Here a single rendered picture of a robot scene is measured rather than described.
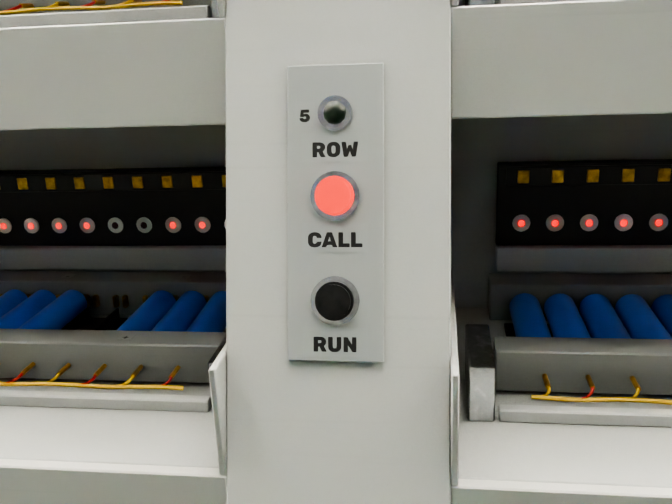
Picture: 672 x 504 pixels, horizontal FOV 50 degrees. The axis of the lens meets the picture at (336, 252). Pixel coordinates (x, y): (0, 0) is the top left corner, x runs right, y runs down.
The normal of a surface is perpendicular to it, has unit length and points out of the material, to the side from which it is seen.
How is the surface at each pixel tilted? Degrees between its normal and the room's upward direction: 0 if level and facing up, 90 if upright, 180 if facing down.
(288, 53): 90
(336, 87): 90
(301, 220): 90
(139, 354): 108
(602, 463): 18
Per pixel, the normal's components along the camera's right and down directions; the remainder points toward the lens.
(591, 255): -0.14, 0.31
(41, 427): -0.04, -0.95
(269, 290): -0.14, 0.01
